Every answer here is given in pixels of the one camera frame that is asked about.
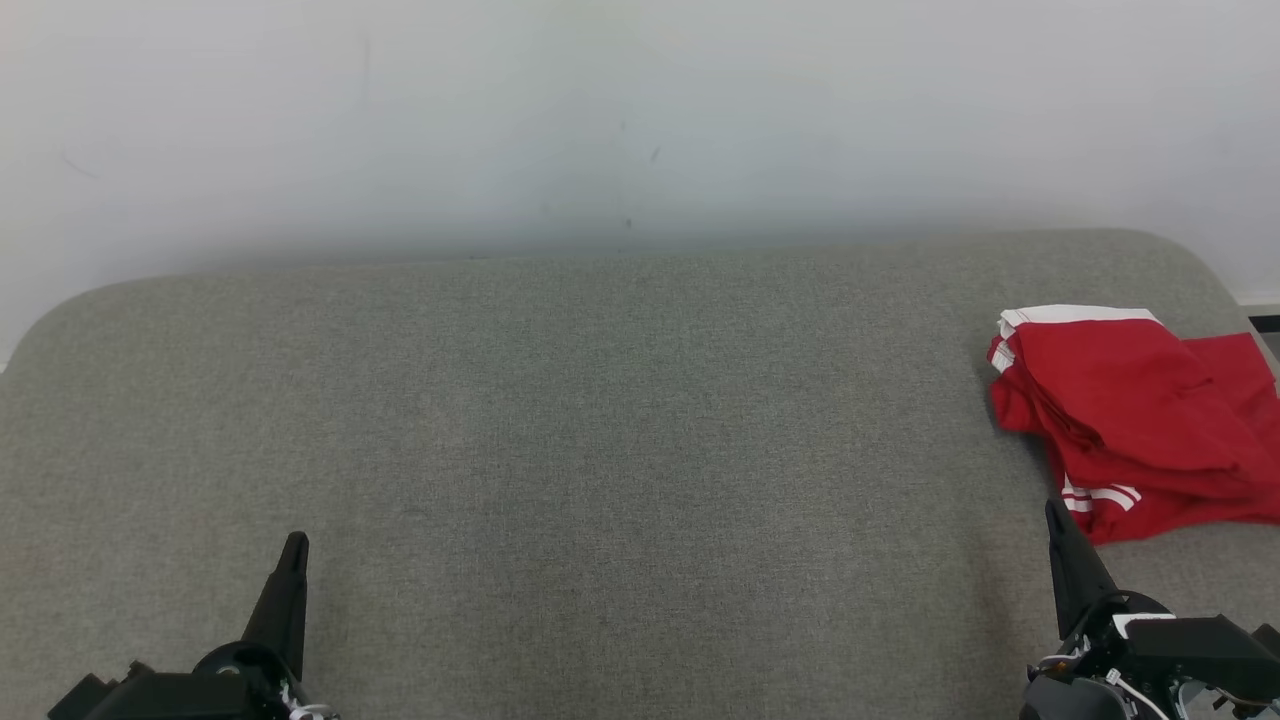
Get red basketball jersey white trim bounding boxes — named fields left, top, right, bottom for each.
left=1050, top=332, right=1280, bottom=547

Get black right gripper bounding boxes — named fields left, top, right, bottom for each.
left=1044, top=498, right=1280, bottom=720

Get red shorts with white stripe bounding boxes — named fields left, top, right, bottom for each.
left=987, top=304, right=1280, bottom=501

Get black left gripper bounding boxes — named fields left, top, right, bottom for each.
left=47, top=532, right=312, bottom=720

